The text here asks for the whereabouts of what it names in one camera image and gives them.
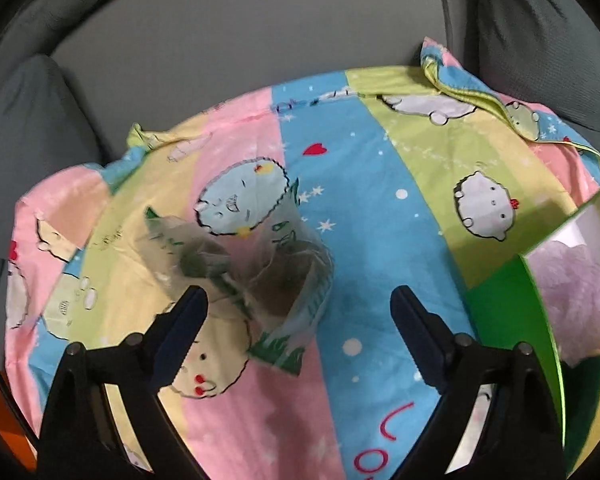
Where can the clear green-printed plastic bag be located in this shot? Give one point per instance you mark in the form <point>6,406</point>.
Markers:
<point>300,260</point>
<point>175,245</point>

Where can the purple fluffy cloth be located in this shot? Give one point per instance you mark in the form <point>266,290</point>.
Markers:
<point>575,285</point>

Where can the cartoon printed blanket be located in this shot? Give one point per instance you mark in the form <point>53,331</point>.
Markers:
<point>370,210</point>

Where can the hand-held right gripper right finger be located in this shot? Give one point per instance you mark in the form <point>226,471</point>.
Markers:
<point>415,335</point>

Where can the orange object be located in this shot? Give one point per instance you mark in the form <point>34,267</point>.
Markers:
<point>2,435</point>

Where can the grey sofa cushion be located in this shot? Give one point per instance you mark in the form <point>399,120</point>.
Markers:
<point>545,35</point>
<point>30,150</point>

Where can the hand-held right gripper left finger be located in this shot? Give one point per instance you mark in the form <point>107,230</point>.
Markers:
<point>185,330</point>

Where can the green cardboard box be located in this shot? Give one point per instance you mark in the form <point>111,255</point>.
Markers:
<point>505,300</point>

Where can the brown fuzzy ball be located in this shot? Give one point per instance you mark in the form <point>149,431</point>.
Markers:
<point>280,295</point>

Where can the grey fluffy ball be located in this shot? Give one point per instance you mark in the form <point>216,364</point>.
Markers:
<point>200,260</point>

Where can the grey sofa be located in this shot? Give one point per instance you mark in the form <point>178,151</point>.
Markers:
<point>230,25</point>

